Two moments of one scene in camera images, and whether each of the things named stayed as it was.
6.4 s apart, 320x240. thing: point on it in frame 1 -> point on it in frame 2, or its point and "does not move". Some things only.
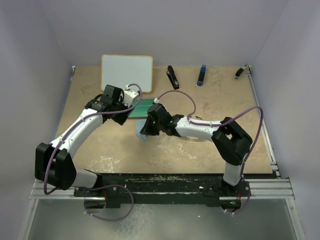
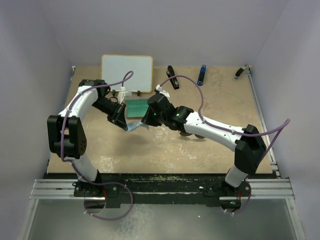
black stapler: x=171 y=74 does not move
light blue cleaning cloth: x=139 y=124 -> x=132 y=126
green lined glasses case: x=141 y=110 does not move
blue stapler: x=200 y=82 does not move
